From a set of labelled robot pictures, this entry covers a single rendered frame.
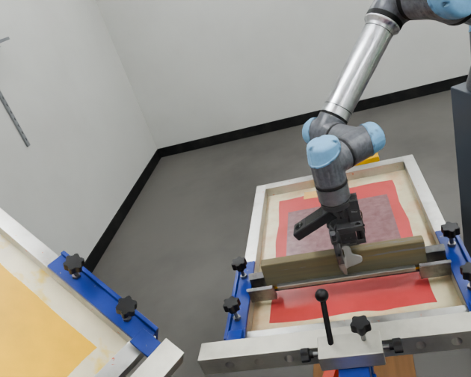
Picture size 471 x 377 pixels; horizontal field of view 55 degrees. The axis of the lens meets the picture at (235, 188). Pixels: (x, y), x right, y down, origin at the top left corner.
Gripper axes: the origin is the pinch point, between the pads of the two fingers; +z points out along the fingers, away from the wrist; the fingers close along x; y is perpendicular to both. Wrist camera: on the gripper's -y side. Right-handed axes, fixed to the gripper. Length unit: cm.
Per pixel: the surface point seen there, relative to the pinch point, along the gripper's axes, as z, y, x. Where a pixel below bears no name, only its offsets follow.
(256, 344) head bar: -0.9, -20.6, -23.4
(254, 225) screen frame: 4.3, -27.7, 33.0
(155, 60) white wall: -2, -163, 368
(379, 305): 7.8, 7.1, -7.6
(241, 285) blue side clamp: 3.1, -28.3, 2.1
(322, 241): 7.8, -5.7, 22.5
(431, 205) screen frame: 4.5, 27.4, 26.5
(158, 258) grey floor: 103, -143, 166
